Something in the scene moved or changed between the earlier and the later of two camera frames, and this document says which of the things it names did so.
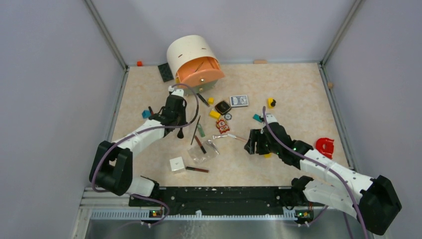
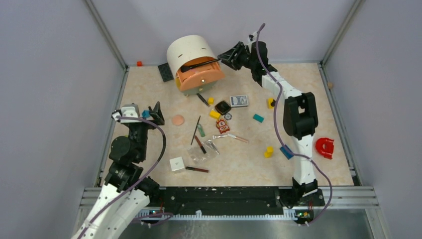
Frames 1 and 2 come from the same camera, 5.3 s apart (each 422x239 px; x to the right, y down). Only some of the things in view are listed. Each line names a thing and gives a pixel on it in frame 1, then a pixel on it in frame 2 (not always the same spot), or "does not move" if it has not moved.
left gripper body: (180, 116) -> (139, 132)
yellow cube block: (214, 114) does not move
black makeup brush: (180, 135) -> (186, 67)
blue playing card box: (238, 100) does not move
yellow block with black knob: (271, 102) does not move
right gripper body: (263, 145) -> (242, 59)
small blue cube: (146, 113) does not move
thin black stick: (195, 130) does not move
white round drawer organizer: (193, 59) does not move
